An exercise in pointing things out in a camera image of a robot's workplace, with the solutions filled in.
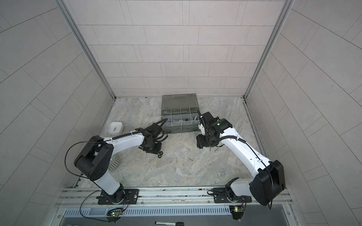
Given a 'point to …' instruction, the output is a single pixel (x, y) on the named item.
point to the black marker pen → (170, 223)
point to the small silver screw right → (215, 150)
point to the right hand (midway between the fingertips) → (201, 145)
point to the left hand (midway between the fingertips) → (162, 150)
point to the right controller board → (237, 211)
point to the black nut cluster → (160, 156)
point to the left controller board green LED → (114, 214)
